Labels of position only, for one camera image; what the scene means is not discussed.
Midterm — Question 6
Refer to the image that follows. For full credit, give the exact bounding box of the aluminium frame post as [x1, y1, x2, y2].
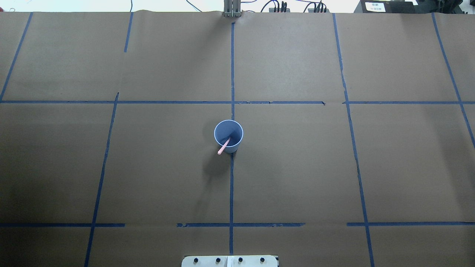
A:
[223, 0, 242, 17]

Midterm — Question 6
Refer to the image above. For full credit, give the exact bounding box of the white pole with base plate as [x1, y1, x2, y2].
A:
[181, 255, 280, 267]

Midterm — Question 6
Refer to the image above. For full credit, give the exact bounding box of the black box with white label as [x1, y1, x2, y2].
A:
[353, 0, 417, 14]

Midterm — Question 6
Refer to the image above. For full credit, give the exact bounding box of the blue ribbed plastic cup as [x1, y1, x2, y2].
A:
[213, 120, 244, 154]

